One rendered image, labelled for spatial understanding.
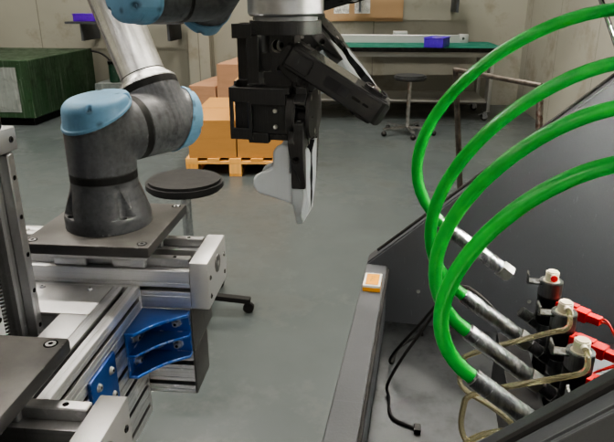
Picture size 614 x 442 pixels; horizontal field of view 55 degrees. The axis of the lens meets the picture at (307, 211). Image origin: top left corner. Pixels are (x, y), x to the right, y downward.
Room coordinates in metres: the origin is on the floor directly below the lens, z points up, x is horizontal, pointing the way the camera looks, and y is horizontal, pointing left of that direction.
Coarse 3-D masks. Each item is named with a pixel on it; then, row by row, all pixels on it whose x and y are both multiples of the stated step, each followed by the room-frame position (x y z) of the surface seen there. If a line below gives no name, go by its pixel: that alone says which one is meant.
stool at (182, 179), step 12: (156, 180) 2.50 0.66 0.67; (168, 180) 2.50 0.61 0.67; (180, 180) 2.50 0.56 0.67; (192, 180) 2.50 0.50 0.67; (204, 180) 2.50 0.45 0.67; (216, 180) 2.50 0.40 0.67; (156, 192) 2.39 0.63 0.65; (168, 192) 2.37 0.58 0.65; (180, 192) 2.37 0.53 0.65; (192, 192) 2.37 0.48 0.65; (204, 192) 2.40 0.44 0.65; (216, 192) 2.47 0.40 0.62; (192, 216) 2.53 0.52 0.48; (192, 228) 2.52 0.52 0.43; (228, 300) 2.50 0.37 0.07; (240, 300) 2.50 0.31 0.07
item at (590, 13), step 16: (560, 16) 0.67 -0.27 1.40; (576, 16) 0.67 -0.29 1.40; (592, 16) 0.67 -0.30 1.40; (608, 16) 0.67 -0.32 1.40; (528, 32) 0.68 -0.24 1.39; (544, 32) 0.68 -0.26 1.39; (496, 48) 0.69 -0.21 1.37; (512, 48) 0.68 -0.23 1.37; (480, 64) 0.69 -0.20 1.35; (464, 80) 0.69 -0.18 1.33; (448, 96) 0.69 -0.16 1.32; (432, 112) 0.70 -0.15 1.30; (432, 128) 0.70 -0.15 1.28; (416, 144) 0.70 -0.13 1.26; (416, 160) 0.70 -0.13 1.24; (416, 176) 0.70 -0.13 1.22; (416, 192) 0.70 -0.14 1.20
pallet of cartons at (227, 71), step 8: (224, 64) 7.32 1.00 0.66; (232, 64) 7.31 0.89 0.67; (224, 72) 7.32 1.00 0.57; (232, 72) 7.31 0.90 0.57; (208, 80) 7.88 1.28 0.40; (216, 80) 7.90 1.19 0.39; (224, 80) 7.32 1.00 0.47; (232, 80) 7.31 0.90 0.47; (192, 88) 7.41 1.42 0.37; (200, 88) 7.39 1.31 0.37; (208, 88) 7.37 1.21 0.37; (216, 88) 7.38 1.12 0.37; (224, 88) 7.32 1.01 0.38; (200, 96) 7.39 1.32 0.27; (208, 96) 7.38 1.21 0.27; (216, 96) 7.36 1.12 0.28; (224, 96) 7.32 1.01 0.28
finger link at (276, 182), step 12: (276, 156) 0.59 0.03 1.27; (288, 156) 0.59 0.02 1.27; (276, 168) 0.60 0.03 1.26; (288, 168) 0.59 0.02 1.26; (264, 180) 0.60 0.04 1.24; (276, 180) 0.60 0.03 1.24; (288, 180) 0.59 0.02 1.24; (264, 192) 0.60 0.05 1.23; (276, 192) 0.60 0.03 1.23; (288, 192) 0.59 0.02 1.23; (300, 192) 0.58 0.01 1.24; (300, 204) 0.59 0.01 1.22; (300, 216) 0.60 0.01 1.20
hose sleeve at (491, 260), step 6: (456, 228) 0.69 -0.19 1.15; (456, 234) 0.69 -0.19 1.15; (462, 234) 0.69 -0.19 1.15; (468, 234) 0.69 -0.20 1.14; (456, 240) 0.69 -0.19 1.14; (462, 240) 0.69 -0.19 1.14; (468, 240) 0.69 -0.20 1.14; (462, 246) 0.69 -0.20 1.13; (486, 252) 0.68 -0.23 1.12; (480, 258) 0.68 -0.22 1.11; (486, 258) 0.68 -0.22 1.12; (492, 258) 0.68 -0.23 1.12; (498, 258) 0.68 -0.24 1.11; (486, 264) 0.68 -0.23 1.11; (492, 264) 0.68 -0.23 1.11; (498, 264) 0.68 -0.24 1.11; (492, 270) 0.68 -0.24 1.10; (498, 270) 0.68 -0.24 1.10
